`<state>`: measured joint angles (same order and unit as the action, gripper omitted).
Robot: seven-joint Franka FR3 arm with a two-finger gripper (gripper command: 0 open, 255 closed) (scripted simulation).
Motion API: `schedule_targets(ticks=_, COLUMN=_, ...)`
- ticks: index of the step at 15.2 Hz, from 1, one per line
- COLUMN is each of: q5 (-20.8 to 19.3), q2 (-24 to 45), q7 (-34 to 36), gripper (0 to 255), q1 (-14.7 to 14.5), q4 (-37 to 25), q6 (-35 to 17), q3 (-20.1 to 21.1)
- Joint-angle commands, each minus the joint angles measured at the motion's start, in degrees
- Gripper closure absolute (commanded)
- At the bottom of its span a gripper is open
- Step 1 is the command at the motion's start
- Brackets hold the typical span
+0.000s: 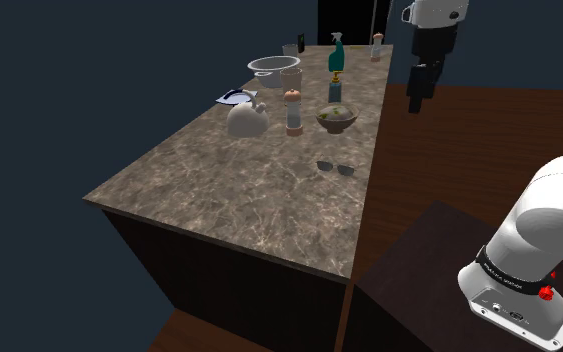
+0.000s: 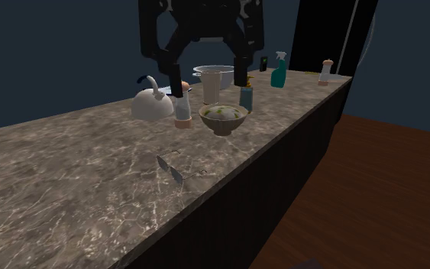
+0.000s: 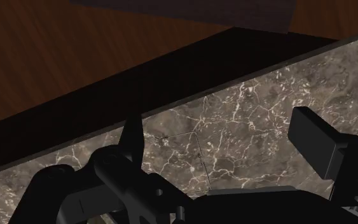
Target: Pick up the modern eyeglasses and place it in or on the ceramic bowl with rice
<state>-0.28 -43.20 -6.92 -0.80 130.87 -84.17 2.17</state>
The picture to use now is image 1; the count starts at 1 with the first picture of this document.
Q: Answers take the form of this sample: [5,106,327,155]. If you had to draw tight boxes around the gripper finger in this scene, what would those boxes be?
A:
[428,60,446,100]
[406,63,432,115]

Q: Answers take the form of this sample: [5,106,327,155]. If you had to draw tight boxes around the small pepper mill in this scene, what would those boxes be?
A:
[370,31,385,64]

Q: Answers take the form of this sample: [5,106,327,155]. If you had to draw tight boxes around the small bottle with gold cap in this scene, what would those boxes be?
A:
[328,70,344,105]

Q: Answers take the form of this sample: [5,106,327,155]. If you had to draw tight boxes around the brown bowl with salad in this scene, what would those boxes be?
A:
[314,103,361,136]

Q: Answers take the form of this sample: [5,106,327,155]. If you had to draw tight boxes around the teal spray bottle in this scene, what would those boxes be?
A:
[327,31,347,74]

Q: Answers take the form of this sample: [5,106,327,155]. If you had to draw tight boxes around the black sunglasses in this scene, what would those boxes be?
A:
[315,160,357,178]

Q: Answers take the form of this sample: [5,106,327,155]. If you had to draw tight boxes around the tall pepper mill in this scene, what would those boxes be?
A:
[283,88,305,138]

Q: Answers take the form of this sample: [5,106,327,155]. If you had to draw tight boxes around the beige cup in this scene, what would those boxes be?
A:
[279,67,305,95]

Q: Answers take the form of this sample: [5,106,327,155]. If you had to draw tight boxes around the large grey basin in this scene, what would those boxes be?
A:
[247,55,302,89]

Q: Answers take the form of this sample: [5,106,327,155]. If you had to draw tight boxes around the white kettle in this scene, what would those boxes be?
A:
[225,89,271,139]

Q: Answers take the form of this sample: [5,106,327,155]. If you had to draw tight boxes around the blue and white plate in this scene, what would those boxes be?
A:
[214,89,259,107]

